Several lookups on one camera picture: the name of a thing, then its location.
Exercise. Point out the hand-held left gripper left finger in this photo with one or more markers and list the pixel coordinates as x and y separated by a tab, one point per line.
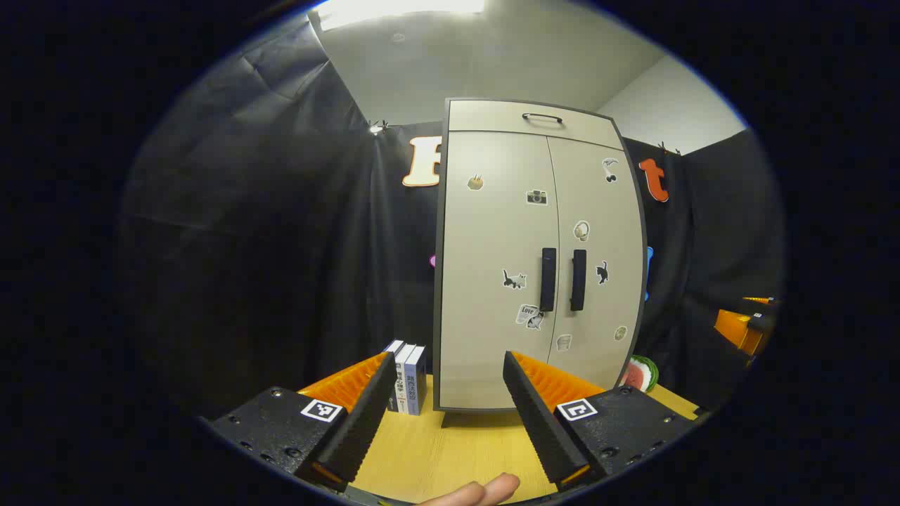
358	429

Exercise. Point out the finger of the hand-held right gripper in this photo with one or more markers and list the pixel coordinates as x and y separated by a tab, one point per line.
735	329
763	316

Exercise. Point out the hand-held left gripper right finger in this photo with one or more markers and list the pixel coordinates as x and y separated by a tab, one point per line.
541	429

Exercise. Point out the beige double-door shoe cabinet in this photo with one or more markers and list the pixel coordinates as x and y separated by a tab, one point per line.
436	316

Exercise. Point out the cabinet door with camera sticker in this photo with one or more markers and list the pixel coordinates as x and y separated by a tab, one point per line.
485	281

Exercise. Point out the cabinet door with headphone sticker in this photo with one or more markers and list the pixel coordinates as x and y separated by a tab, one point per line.
605	211

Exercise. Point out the beige cabinet drawer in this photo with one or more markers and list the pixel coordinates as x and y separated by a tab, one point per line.
485	116

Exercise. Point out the white book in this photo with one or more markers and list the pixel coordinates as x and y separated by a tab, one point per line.
404	372

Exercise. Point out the light blue book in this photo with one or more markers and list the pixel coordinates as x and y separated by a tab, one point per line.
418	379

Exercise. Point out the watermelon slice toy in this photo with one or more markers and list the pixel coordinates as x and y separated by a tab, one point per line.
641	374

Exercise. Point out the black backdrop cloth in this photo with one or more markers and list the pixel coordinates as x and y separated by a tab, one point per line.
246	246

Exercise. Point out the ceiling light panel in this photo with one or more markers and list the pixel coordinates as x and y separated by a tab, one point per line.
401	10

